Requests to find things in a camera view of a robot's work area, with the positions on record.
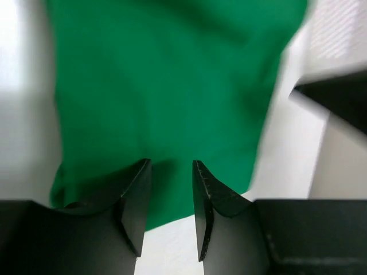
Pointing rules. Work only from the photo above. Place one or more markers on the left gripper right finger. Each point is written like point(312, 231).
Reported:
point(229, 237)

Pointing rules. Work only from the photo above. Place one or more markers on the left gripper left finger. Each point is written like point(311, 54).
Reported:
point(104, 232)

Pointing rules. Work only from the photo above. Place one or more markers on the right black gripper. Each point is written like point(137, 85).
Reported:
point(344, 96)

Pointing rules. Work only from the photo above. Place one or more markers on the green t shirt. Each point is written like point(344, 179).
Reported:
point(169, 81)

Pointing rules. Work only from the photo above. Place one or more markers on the white plastic basket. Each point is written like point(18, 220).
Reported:
point(337, 39)

